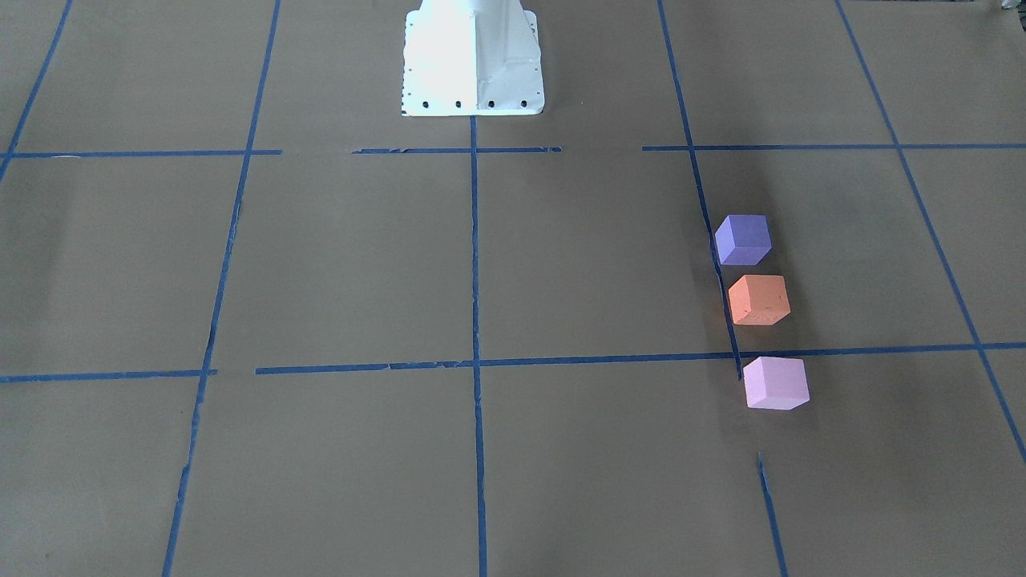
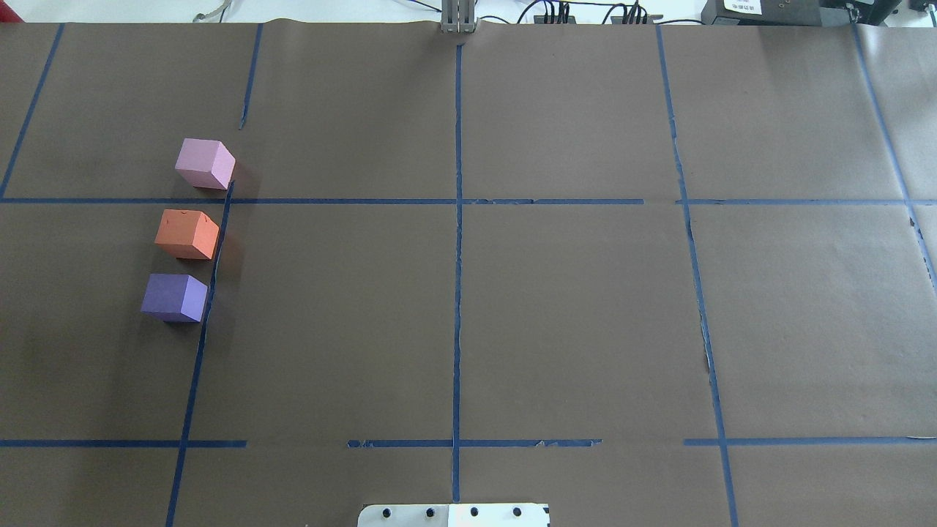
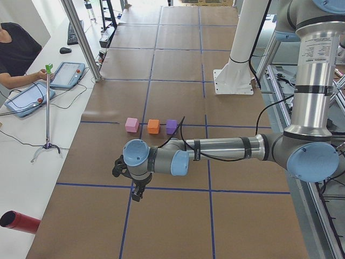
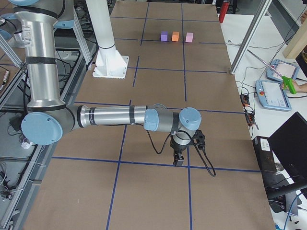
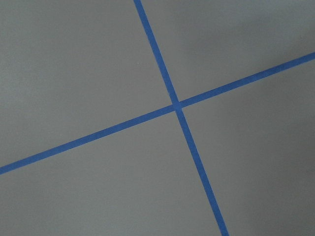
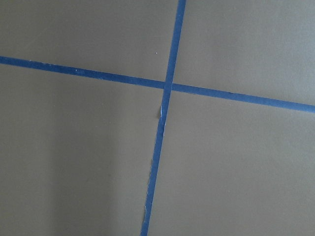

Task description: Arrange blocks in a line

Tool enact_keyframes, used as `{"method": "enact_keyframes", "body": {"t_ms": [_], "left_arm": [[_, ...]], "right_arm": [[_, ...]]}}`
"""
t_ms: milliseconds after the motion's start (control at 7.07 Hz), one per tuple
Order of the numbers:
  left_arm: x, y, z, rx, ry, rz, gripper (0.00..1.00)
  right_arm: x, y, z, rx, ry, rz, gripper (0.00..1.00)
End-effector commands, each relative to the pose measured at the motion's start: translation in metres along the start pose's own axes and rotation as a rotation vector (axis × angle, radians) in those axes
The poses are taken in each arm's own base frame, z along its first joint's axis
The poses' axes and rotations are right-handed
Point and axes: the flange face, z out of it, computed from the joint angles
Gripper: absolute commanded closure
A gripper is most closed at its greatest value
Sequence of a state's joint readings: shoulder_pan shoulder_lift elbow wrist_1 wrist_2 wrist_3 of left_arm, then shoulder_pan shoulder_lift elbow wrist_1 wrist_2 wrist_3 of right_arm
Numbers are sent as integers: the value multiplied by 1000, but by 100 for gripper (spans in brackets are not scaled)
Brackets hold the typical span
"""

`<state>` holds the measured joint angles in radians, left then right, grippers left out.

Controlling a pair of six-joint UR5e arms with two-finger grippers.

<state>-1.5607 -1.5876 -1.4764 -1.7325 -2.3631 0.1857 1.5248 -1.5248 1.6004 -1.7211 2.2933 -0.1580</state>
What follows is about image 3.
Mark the pink foam block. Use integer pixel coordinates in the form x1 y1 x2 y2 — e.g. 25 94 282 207
125 117 139 133

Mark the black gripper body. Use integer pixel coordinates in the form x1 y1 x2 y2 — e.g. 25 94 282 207
133 174 152 192

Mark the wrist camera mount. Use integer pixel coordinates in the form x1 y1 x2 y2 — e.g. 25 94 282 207
112 155 130 178

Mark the teach pendant tablet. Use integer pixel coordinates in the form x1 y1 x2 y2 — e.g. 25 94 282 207
4 83 47 118
50 62 85 90

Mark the red cylinder tube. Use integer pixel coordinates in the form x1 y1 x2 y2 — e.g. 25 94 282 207
1 210 41 234

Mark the black keyboard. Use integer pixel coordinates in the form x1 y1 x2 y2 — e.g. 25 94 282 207
67 22 78 45

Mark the far teach pendant tablet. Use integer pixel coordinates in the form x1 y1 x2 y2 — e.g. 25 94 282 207
50 62 85 90

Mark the orange foam block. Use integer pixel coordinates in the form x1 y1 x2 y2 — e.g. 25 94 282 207
147 119 160 134

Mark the green handled reacher grabber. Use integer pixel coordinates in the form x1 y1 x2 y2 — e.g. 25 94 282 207
31 64 61 163

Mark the brown paper table cover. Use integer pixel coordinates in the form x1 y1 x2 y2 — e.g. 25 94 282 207
27 6 308 258

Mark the black computer mouse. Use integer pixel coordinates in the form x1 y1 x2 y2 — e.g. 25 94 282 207
59 47 72 54

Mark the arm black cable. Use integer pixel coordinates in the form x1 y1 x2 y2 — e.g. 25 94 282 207
157 94 294 162

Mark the aluminium frame post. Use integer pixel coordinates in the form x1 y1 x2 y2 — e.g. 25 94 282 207
61 0 102 82

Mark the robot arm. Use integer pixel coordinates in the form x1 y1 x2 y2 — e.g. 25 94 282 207
112 1 344 201

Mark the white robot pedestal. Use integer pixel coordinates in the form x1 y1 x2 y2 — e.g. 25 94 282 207
213 0 271 95

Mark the near teach pendant tablet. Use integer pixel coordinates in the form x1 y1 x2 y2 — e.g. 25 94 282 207
4 83 47 118

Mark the purple foam block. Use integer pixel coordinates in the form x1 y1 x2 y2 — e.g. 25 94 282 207
165 119 177 135

